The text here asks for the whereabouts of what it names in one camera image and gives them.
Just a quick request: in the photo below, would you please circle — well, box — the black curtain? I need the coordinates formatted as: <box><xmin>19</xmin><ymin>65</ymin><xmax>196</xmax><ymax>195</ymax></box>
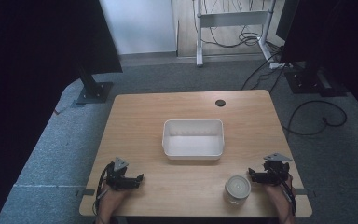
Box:
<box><xmin>0</xmin><ymin>0</ymin><xmax>124</xmax><ymax>224</ymax></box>
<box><xmin>275</xmin><ymin>0</ymin><xmax>358</xmax><ymax>125</ymax></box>

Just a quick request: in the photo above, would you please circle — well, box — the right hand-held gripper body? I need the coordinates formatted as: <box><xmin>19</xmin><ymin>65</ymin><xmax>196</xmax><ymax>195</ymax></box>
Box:
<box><xmin>261</xmin><ymin>152</ymin><xmax>294</xmax><ymax>187</ymax></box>

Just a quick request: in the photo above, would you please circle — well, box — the person's right hand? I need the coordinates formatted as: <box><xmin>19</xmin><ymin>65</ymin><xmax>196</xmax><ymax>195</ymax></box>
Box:
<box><xmin>264</xmin><ymin>175</ymin><xmax>294</xmax><ymax>208</ymax></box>

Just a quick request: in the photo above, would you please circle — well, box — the black metal stand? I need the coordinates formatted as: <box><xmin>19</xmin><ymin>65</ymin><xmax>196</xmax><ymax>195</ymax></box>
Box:
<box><xmin>283</xmin><ymin>62</ymin><xmax>349</xmax><ymax>98</ymax></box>
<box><xmin>75</xmin><ymin>64</ymin><xmax>115</xmax><ymax>105</ymax></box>

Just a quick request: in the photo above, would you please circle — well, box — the person's left hand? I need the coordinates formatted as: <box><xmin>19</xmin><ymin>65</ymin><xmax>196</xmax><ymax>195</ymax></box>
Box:
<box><xmin>100</xmin><ymin>182</ymin><xmax>131</xmax><ymax>217</ymax></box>

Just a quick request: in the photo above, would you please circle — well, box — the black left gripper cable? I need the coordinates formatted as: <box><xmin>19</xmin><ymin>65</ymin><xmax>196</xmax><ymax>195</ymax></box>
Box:
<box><xmin>93</xmin><ymin>161</ymin><xmax>116</xmax><ymax>217</ymax></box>

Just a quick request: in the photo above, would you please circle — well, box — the white rectangular plastic bin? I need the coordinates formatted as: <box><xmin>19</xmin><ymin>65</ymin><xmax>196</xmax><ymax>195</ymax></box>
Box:
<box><xmin>161</xmin><ymin>119</ymin><xmax>226</xmax><ymax>161</ymax></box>

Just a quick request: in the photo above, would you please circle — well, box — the bundle of black cables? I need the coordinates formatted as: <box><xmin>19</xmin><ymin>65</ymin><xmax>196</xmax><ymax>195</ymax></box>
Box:
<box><xmin>202</xmin><ymin>0</ymin><xmax>283</xmax><ymax>49</ymax></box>

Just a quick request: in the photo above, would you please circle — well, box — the white power strip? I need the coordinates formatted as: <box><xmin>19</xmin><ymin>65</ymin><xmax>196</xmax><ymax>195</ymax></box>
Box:
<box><xmin>268</xmin><ymin>63</ymin><xmax>294</xmax><ymax>70</ymax></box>

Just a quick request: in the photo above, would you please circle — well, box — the white round cup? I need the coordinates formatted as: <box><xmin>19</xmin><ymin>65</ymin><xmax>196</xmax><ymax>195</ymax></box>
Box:
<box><xmin>224</xmin><ymin>175</ymin><xmax>253</xmax><ymax>206</ymax></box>

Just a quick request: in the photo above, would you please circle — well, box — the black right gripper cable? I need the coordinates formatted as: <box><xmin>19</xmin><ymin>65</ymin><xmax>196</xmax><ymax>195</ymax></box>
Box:
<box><xmin>275</xmin><ymin>174</ymin><xmax>297</xmax><ymax>217</ymax></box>

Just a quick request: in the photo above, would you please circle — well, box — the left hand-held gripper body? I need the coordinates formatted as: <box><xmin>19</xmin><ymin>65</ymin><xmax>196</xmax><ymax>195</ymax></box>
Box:
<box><xmin>105</xmin><ymin>157</ymin><xmax>138</xmax><ymax>191</ymax></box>

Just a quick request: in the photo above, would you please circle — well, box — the white metal desk frame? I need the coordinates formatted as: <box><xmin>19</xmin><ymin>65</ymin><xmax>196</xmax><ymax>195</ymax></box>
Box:
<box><xmin>194</xmin><ymin>0</ymin><xmax>278</xmax><ymax>68</ymax></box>

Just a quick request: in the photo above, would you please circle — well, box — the black looped floor cable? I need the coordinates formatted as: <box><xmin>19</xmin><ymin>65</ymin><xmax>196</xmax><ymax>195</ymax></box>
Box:
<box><xmin>281</xmin><ymin>99</ymin><xmax>349</xmax><ymax>137</ymax></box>

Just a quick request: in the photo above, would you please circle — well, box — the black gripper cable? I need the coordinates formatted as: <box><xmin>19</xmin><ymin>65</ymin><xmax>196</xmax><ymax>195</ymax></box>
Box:
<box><xmin>93</xmin><ymin>161</ymin><xmax>116</xmax><ymax>217</ymax></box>
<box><xmin>275</xmin><ymin>174</ymin><xmax>297</xmax><ymax>217</ymax></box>

